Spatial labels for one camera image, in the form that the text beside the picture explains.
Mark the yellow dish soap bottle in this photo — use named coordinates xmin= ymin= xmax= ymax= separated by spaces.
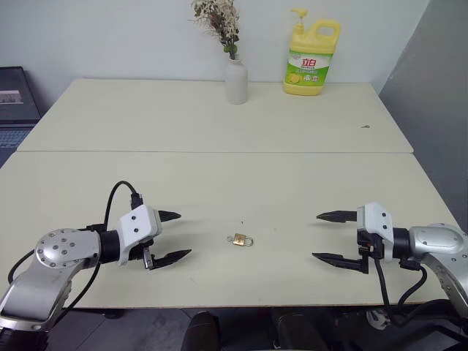
xmin=282 ymin=8 xmax=341 ymax=97

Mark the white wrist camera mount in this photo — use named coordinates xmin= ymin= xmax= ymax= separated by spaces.
xmin=356 ymin=202 xmax=395 ymax=263
xmin=116 ymin=205 xmax=164 ymax=267

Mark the dark rounded shape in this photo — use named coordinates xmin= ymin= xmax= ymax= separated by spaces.
xmin=271 ymin=308 xmax=331 ymax=351
xmin=185 ymin=310 xmax=221 ymax=351

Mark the white ceramic vase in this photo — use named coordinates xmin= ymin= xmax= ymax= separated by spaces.
xmin=224 ymin=53 xmax=249 ymax=105

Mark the dark laptop computer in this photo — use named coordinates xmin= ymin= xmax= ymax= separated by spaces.
xmin=0 ymin=66 xmax=42 ymax=151

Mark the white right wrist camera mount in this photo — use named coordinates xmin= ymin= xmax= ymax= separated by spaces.
xmin=356 ymin=202 xmax=395 ymax=263

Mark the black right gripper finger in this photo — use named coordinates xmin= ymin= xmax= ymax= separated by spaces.
xmin=315 ymin=210 xmax=358 ymax=224
xmin=311 ymin=252 xmax=361 ymax=273

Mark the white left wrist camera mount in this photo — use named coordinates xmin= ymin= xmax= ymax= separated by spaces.
xmin=116 ymin=205 xmax=164 ymax=267

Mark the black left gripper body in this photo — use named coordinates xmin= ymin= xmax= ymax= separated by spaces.
xmin=128 ymin=236 xmax=159 ymax=271

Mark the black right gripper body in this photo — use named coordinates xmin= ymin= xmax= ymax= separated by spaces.
xmin=357 ymin=228 xmax=385 ymax=275

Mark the grey partition panel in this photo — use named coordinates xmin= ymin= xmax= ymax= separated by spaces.
xmin=378 ymin=0 xmax=468 ymax=235

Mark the dried flower bouquet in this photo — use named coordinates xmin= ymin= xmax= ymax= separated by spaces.
xmin=191 ymin=0 xmax=241 ymax=61

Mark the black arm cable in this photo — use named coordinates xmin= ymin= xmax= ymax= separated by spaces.
xmin=372 ymin=255 xmax=429 ymax=327
xmin=7 ymin=181 xmax=145 ymax=316

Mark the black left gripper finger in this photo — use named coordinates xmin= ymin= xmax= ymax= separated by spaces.
xmin=157 ymin=209 xmax=182 ymax=223
xmin=149 ymin=249 xmax=193 ymax=271

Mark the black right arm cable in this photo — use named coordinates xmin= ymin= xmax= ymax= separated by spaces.
xmin=372 ymin=255 xmax=429 ymax=327

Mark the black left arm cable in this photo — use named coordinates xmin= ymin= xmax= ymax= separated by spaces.
xmin=7 ymin=181 xmax=145 ymax=316

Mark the white rounded object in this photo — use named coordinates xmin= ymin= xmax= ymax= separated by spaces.
xmin=366 ymin=309 xmax=390 ymax=331

